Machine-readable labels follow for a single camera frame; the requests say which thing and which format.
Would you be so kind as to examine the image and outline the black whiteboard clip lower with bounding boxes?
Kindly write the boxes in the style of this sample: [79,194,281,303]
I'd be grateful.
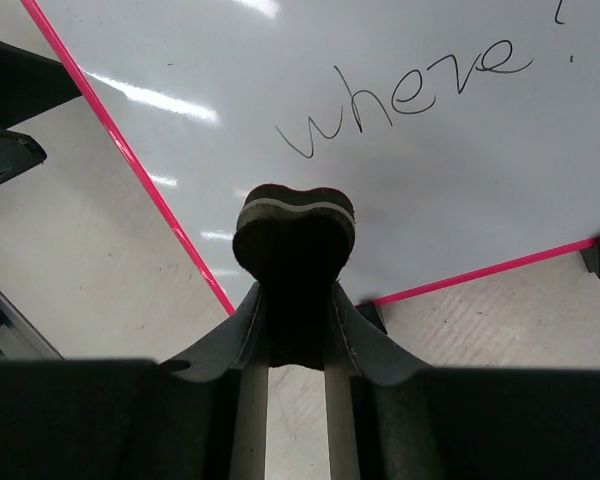
[356,300,388,335]

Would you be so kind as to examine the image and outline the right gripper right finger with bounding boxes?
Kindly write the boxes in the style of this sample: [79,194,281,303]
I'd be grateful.
[329,286,600,479]

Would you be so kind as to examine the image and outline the aluminium mounting rail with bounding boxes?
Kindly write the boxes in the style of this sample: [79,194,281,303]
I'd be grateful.
[0,291,62,360]

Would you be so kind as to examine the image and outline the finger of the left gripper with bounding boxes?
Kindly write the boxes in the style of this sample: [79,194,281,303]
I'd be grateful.
[0,129,47,184]
[0,41,82,128]

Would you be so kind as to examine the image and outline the black bone-shaped eraser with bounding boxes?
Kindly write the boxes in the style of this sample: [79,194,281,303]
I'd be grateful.
[232,184,355,371]

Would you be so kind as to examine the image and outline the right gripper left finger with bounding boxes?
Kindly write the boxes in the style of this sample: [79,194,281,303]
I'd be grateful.
[0,286,268,479]

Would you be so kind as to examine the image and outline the pink framed whiteboard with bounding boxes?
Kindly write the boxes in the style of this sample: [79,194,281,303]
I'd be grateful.
[25,1,600,309]

